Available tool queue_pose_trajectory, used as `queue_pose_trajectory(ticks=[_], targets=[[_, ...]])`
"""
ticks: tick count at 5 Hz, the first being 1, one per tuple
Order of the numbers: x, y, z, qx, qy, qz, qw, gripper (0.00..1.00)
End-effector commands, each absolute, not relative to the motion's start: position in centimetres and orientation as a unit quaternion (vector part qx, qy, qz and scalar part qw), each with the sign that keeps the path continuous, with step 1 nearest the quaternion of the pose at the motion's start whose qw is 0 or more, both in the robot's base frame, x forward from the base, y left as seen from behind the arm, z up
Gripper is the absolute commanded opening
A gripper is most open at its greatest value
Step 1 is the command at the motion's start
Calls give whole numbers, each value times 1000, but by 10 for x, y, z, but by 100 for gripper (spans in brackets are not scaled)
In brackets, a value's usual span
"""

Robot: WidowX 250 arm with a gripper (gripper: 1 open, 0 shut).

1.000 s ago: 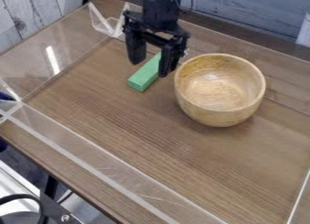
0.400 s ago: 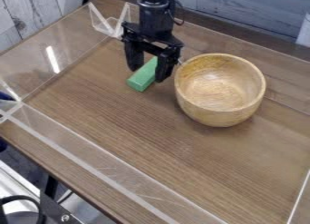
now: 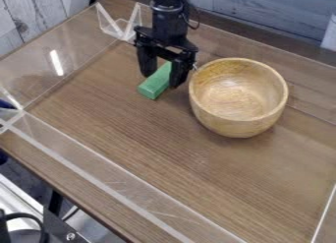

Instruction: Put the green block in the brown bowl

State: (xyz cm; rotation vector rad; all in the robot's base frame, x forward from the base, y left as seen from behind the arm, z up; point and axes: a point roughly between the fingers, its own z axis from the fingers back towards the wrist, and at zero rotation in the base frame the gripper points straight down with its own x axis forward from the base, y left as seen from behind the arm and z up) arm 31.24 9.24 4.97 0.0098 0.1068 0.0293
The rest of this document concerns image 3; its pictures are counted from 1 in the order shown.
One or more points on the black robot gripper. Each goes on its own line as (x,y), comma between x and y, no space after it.
(175,49)

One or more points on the clear acrylic corner bracket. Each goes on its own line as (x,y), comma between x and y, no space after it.
(120,28)

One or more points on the green rectangular block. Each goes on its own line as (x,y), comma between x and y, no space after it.
(156,83)

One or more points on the clear acrylic tray wall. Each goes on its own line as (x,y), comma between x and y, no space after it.
(138,162)

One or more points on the light wooden bowl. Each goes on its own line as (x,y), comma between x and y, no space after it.
(239,96)

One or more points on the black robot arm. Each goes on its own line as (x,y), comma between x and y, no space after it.
(171,18)

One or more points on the black metal table bracket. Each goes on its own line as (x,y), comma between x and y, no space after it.
(59,232)

